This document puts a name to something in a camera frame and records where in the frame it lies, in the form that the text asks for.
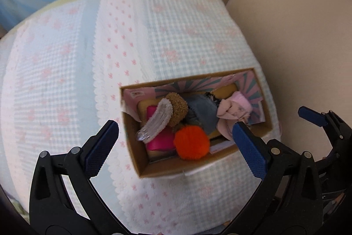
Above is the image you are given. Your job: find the pink patterned white blanket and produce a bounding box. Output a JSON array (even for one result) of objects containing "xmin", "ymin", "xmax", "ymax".
[{"xmin": 0, "ymin": 0, "xmax": 281, "ymax": 235}]

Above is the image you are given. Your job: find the clear plastic hair clip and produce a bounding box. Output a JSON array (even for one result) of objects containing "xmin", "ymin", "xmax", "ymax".
[{"xmin": 136, "ymin": 100, "xmax": 174, "ymax": 144}]

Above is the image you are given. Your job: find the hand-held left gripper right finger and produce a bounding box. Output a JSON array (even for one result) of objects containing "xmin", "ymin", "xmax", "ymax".
[{"xmin": 220, "ymin": 122, "xmax": 323, "ymax": 235}]

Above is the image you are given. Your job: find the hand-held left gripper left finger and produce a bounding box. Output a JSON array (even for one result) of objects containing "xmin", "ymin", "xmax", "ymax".
[{"xmin": 29, "ymin": 119, "xmax": 131, "ymax": 235}]

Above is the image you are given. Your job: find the orange pom-pom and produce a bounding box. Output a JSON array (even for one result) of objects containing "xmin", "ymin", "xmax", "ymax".
[{"xmin": 173, "ymin": 125, "xmax": 211, "ymax": 161}]

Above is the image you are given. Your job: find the pink and beige cloth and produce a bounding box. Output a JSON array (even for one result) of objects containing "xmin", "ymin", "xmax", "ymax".
[{"xmin": 216, "ymin": 91, "xmax": 252, "ymax": 139}]

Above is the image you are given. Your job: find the black scrunchie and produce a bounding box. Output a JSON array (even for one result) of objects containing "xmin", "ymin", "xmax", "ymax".
[{"xmin": 205, "ymin": 92, "xmax": 222, "ymax": 103}]

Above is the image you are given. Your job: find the grey fabric piece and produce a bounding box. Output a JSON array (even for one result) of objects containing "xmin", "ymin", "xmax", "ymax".
[{"xmin": 183, "ymin": 94, "xmax": 220, "ymax": 139}]

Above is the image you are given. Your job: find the brown fuzzy pom-pom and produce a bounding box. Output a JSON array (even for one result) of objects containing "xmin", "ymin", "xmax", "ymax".
[{"xmin": 165, "ymin": 92, "xmax": 189, "ymax": 128}]

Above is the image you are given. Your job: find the cardboard box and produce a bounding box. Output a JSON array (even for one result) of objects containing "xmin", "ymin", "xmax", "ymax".
[{"xmin": 119, "ymin": 67, "xmax": 273, "ymax": 179}]

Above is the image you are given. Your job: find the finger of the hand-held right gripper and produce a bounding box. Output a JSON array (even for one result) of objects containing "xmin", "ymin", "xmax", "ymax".
[{"xmin": 298, "ymin": 105, "xmax": 348, "ymax": 148}]

